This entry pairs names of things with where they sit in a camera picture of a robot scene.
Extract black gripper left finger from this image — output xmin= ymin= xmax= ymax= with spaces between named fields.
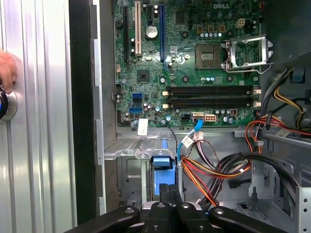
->
xmin=63 ymin=183 xmax=172 ymax=233

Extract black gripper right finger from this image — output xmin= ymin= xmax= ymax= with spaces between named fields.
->
xmin=169 ymin=183 xmax=294 ymax=233

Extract hard disk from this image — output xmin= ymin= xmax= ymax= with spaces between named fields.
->
xmin=150 ymin=155 xmax=177 ymax=196

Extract red orange disk power wire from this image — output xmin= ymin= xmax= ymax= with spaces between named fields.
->
xmin=181 ymin=155 xmax=253 ymax=207

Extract round black tool blue ring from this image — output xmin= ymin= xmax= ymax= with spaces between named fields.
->
xmin=0 ymin=86 xmax=18 ymax=121

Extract grey metal disk bay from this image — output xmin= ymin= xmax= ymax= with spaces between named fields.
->
xmin=104 ymin=135 xmax=182 ymax=212

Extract person's bare hand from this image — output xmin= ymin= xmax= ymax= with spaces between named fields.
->
xmin=0 ymin=50 xmax=19 ymax=95

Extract white paper label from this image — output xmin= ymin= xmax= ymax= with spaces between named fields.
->
xmin=137 ymin=118 xmax=149 ymax=136

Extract grey metal drive cage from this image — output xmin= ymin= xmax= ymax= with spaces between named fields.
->
xmin=234 ymin=128 xmax=311 ymax=233

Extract RAM slot white clips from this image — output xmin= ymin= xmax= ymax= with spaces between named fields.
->
xmin=162 ymin=90 xmax=262 ymax=97
xmin=162 ymin=102 xmax=262 ymax=110

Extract RAM slot black clips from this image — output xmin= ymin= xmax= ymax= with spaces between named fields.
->
xmin=162 ymin=97 xmax=262 ymax=103
xmin=162 ymin=84 xmax=262 ymax=91

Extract black PC case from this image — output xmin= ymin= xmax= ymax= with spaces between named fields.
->
xmin=69 ymin=0 xmax=311 ymax=233

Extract black square chipset chip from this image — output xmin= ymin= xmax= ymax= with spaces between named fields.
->
xmin=137 ymin=69 xmax=151 ymax=83

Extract green motherboard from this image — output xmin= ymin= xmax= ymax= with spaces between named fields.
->
xmin=113 ymin=0 xmax=264 ymax=128

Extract CPU socket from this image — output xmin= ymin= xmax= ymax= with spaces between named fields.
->
xmin=195 ymin=43 xmax=222 ymax=70

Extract small blue plastic clip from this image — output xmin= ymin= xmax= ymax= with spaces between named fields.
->
xmin=293 ymin=70 xmax=306 ymax=82

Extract metal socket cover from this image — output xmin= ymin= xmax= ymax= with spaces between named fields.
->
xmin=225 ymin=33 xmax=274 ymax=68

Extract silver coin battery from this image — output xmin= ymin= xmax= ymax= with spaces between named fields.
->
xmin=145 ymin=25 xmax=159 ymax=39

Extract blue expansion slot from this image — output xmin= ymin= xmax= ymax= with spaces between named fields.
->
xmin=159 ymin=3 xmax=166 ymax=63

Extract long black expansion slot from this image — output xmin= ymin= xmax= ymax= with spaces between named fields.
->
xmin=122 ymin=6 xmax=130 ymax=65

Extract white expansion slot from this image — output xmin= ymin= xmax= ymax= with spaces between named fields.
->
xmin=134 ymin=0 xmax=143 ymax=58

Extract short black expansion slot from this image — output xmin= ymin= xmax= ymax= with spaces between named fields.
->
xmin=146 ymin=4 xmax=154 ymax=25

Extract grey power supply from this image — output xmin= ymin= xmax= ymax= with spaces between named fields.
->
xmin=261 ymin=0 xmax=311 ymax=64

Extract blue SATA wire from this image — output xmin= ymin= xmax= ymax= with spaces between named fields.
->
xmin=176 ymin=118 xmax=205 ymax=169

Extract thick black sleeved cable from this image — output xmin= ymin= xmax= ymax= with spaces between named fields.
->
xmin=213 ymin=151 xmax=302 ymax=195

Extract mixed colour wire bundle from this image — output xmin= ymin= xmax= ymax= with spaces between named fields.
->
xmin=245 ymin=69 xmax=311 ymax=156

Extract thin wire locking lever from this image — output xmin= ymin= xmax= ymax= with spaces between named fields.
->
xmin=225 ymin=62 xmax=273 ymax=74

